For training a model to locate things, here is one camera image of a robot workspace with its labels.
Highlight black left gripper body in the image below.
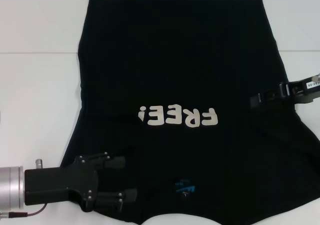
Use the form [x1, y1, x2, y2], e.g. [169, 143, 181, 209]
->
[23, 154, 100, 213]

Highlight black shirt with FREE print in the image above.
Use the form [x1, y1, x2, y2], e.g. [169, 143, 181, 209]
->
[59, 0, 320, 225]

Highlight left arm cable with plug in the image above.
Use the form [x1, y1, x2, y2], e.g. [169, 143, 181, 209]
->
[0, 202, 48, 218]

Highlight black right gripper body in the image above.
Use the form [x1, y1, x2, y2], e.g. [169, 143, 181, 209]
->
[279, 72, 320, 105]

